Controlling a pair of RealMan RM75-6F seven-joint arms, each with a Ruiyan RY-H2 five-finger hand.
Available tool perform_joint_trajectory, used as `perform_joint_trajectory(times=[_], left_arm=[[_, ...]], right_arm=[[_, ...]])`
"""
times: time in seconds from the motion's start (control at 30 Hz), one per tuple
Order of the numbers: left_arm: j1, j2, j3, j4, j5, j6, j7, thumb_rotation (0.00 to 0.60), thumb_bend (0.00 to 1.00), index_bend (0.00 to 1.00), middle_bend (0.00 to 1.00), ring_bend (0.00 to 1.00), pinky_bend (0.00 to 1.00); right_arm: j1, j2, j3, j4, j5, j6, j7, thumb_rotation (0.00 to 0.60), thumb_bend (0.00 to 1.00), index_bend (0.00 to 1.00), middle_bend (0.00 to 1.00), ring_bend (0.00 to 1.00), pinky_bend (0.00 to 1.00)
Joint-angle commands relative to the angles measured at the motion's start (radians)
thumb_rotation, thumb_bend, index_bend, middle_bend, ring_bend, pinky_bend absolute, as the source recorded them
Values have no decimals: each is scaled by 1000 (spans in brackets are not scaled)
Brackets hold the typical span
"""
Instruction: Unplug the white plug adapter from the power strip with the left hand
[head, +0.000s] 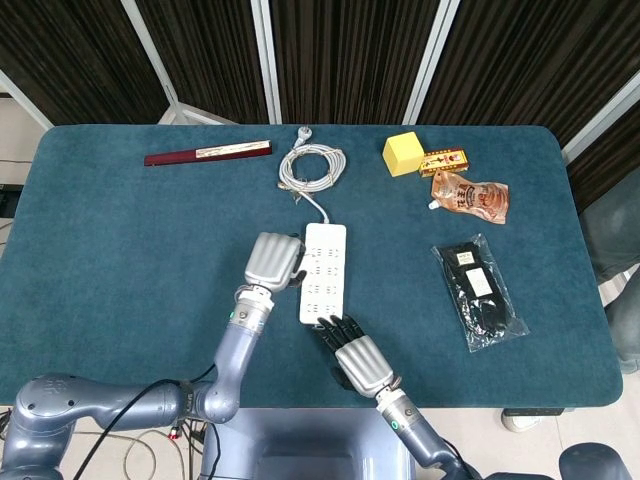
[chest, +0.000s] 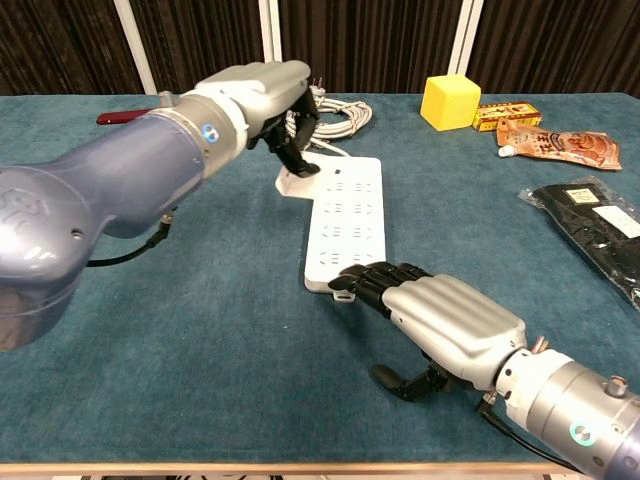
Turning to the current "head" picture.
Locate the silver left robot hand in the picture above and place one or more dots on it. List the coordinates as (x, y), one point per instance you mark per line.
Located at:
(272, 260)

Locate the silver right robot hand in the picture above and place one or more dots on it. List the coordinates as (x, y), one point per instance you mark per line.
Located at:
(362, 365)

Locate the white power strip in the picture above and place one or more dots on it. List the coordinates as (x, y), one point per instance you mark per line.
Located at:
(330, 280)

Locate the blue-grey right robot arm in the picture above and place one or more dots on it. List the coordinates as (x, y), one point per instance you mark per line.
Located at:
(420, 435)

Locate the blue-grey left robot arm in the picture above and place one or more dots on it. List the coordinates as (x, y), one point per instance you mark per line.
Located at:
(235, 350)

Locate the blue-grey robot torso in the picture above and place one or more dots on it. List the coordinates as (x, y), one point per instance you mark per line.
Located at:
(310, 440)

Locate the dark red flat box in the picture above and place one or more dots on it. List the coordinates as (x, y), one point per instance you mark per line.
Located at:
(210, 154)

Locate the black socks in plastic bag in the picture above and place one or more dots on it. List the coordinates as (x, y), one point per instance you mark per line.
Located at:
(480, 290)

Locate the teal table cloth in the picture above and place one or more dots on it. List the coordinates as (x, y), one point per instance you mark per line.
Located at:
(125, 250)

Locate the yellow foam cube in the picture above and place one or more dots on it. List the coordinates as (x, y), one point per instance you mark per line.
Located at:
(402, 157)

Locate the black table base foot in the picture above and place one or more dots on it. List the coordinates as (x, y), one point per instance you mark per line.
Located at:
(545, 412)

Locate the yellow red small box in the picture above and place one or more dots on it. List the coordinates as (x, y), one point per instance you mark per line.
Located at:
(445, 162)

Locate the orange sauce pouch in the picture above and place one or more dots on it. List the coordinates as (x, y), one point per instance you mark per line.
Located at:
(470, 197)

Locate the dark slatted partition panel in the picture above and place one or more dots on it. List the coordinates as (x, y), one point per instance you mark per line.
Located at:
(350, 60)
(65, 50)
(210, 50)
(530, 60)

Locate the white partition frame post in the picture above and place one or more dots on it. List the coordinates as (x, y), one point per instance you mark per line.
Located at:
(27, 100)
(600, 115)
(150, 50)
(265, 60)
(430, 60)

